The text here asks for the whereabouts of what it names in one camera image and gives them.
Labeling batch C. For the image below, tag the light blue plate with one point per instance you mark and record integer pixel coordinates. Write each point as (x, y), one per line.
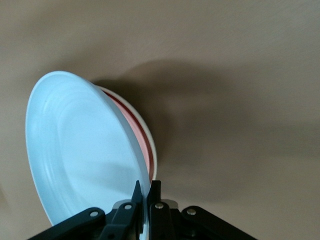
(85, 150)

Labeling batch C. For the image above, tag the beige plate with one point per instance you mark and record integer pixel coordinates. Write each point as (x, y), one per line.
(152, 140)

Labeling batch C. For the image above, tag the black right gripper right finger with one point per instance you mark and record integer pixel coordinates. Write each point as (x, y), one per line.
(160, 217)

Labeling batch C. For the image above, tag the pink plate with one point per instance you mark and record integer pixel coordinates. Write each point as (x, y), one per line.
(141, 135)

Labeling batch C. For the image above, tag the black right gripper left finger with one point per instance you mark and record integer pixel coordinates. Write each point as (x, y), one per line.
(117, 217)

